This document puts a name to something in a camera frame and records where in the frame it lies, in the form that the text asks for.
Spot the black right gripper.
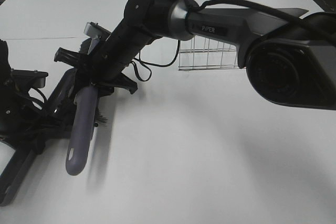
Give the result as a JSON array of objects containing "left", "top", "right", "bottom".
[{"left": 54, "top": 22, "right": 147, "bottom": 94}]

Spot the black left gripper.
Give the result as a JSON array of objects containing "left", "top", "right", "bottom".
[{"left": 1, "top": 95, "right": 50, "bottom": 155}]

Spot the purple plastic dustpan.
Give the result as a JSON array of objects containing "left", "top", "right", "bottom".
[{"left": 1, "top": 68, "right": 76, "bottom": 207}]

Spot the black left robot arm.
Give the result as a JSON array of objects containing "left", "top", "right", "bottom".
[{"left": 1, "top": 40, "right": 48, "bottom": 153}]

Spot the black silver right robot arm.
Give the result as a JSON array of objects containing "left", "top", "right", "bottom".
[{"left": 54, "top": 0, "right": 335, "bottom": 110}]

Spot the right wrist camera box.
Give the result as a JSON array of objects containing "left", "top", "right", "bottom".
[{"left": 83, "top": 22, "right": 111, "bottom": 41}]

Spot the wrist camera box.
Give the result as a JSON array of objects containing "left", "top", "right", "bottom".
[
  {"left": 83, "top": 22, "right": 111, "bottom": 41},
  {"left": 12, "top": 70, "right": 48, "bottom": 88}
]

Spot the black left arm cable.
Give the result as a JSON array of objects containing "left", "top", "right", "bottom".
[{"left": 26, "top": 87, "right": 53, "bottom": 120}]

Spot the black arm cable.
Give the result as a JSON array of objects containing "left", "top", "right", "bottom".
[
  {"left": 131, "top": 0, "right": 336, "bottom": 82},
  {"left": 26, "top": 87, "right": 53, "bottom": 120}
]

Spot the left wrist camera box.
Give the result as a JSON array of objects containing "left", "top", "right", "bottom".
[{"left": 12, "top": 70, "right": 48, "bottom": 88}]

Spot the chrome wire dish rack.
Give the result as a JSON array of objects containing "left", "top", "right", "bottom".
[{"left": 178, "top": 36, "right": 238, "bottom": 71}]

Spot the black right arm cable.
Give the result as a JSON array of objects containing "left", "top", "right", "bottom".
[{"left": 131, "top": 0, "right": 336, "bottom": 82}]

